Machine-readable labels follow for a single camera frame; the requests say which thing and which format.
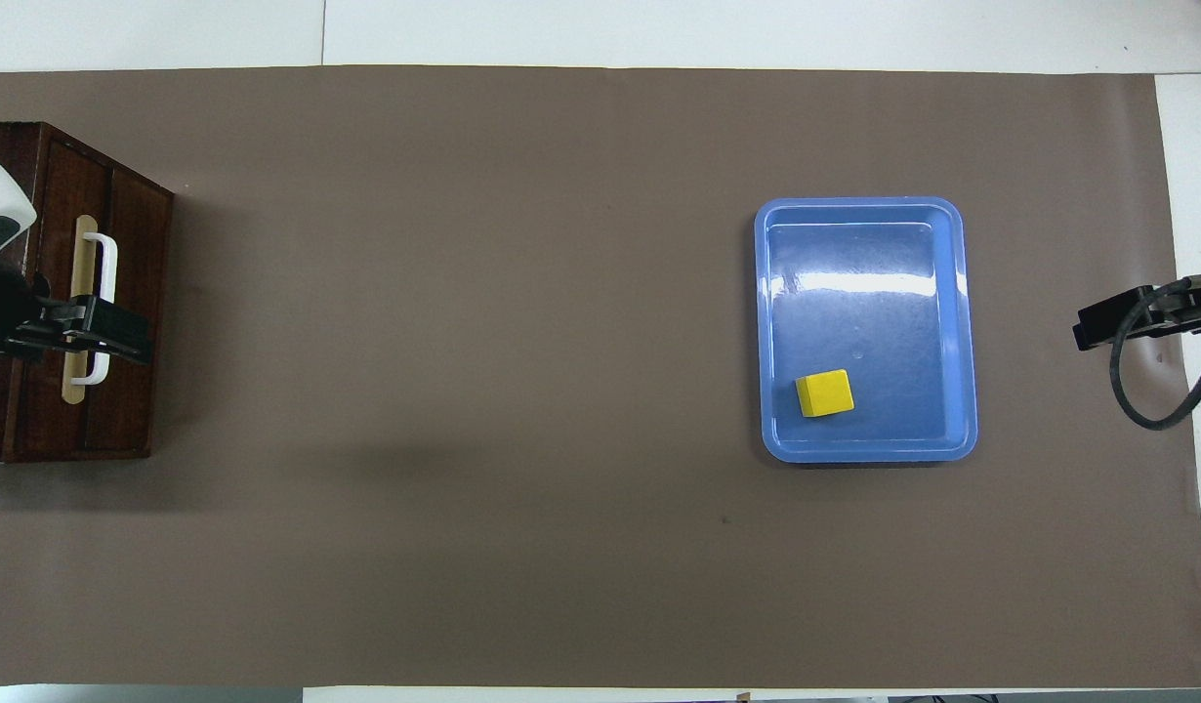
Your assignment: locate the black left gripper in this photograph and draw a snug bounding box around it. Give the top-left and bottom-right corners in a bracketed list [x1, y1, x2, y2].
[0, 269, 155, 368]

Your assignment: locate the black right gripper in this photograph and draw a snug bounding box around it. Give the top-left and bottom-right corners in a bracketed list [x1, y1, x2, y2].
[1073, 277, 1201, 352]

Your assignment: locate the white drawer handle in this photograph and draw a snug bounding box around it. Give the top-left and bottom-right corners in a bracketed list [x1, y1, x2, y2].
[70, 231, 119, 386]

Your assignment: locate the tan handle backing plate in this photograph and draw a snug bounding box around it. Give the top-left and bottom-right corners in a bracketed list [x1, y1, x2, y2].
[62, 215, 100, 405]

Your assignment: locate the wooden drawer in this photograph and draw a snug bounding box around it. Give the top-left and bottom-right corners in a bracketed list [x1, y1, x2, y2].
[3, 127, 115, 462]

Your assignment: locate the yellow block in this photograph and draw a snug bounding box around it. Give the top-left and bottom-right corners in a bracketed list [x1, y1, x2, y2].
[795, 369, 855, 419]

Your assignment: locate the dark brown wooden cabinet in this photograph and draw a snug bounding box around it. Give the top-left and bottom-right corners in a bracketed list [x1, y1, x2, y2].
[0, 121, 176, 464]

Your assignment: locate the blue plastic tray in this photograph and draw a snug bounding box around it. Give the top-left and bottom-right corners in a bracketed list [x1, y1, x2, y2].
[754, 196, 979, 464]

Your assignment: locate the brown table mat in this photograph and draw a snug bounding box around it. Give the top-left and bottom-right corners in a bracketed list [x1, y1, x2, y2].
[0, 64, 1201, 689]

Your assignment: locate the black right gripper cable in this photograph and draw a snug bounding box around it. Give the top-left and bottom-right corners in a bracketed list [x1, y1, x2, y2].
[1109, 277, 1201, 432]

